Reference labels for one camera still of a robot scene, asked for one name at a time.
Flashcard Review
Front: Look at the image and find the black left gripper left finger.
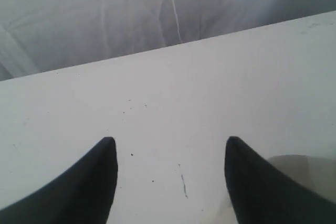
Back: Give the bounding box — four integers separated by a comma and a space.
1, 137, 118, 223

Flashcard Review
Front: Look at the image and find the cream fabric duffel bag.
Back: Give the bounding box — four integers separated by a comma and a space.
267, 155, 335, 207

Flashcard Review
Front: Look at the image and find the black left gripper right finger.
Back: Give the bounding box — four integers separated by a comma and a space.
224, 136, 335, 223

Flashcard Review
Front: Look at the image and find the white backdrop curtain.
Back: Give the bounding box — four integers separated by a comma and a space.
1, 0, 335, 80

